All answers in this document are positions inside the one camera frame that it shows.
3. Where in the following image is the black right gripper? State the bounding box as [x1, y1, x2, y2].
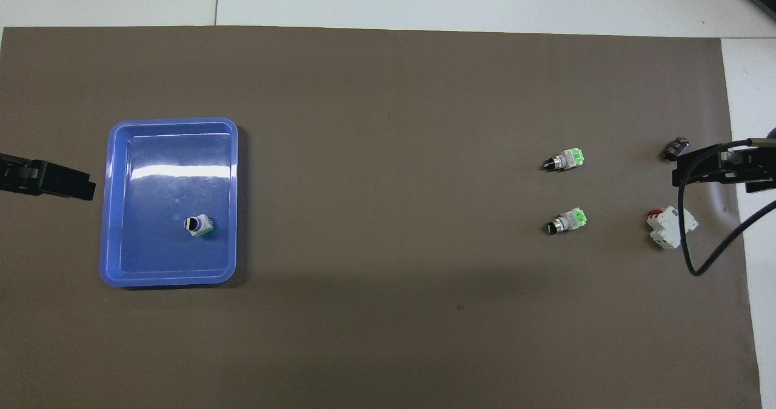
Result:
[672, 144, 776, 193]

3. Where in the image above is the green white rotary switch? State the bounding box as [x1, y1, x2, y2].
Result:
[184, 214, 214, 238]
[546, 208, 589, 236]
[541, 148, 587, 172]

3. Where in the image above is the small dark electronic part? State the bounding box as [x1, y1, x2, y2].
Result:
[663, 136, 691, 162]

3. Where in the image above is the white circuit breaker red lever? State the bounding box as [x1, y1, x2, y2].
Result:
[646, 206, 698, 250]

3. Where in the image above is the blue plastic tray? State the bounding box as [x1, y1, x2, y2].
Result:
[99, 117, 239, 287]

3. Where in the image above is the brown table mat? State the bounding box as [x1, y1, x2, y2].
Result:
[0, 26, 763, 409]

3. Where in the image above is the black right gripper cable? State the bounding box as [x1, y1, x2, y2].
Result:
[678, 138, 776, 277]

